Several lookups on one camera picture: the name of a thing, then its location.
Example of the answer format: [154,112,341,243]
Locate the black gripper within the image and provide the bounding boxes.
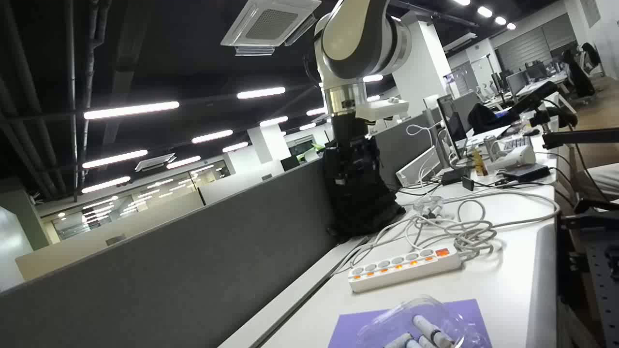
[322,113,409,235]

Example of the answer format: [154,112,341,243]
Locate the white power strip orange switches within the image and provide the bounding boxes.
[347,245,467,295]

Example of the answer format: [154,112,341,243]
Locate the purple mat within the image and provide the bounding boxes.
[328,297,496,348]

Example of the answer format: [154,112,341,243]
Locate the black computer monitor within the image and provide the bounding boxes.
[436,92,475,164]

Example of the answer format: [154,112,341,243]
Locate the yellow bottle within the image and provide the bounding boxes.
[471,144,486,177]

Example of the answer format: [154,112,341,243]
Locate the clear plastic container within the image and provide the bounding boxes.
[357,293,481,348]

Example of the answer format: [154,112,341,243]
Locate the grey marker pen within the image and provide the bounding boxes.
[413,313,455,348]
[386,330,423,348]

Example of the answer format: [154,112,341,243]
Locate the ceiling tube light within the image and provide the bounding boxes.
[82,98,183,121]
[235,84,289,102]
[190,127,237,146]
[258,113,293,129]
[165,152,206,171]
[80,146,152,171]
[80,173,134,197]

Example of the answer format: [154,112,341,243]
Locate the white building pillar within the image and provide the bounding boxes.
[392,17,455,119]

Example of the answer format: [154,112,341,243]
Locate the white cylindrical device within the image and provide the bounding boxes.
[483,133,539,173]

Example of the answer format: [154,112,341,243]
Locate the flat black device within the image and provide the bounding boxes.
[502,162,552,183]

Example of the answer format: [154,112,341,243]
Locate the grey desk partition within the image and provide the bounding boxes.
[0,156,345,348]

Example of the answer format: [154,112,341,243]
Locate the ceiling air conditioner unit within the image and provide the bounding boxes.
[219,0,324,57]

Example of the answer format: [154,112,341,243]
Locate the black perforated plate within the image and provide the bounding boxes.
[577,228,619,348]

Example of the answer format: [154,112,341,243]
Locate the white power strip cable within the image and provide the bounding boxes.
[334,191,564,274]

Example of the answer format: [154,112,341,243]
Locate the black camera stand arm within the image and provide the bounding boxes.
[541,123,619,150]

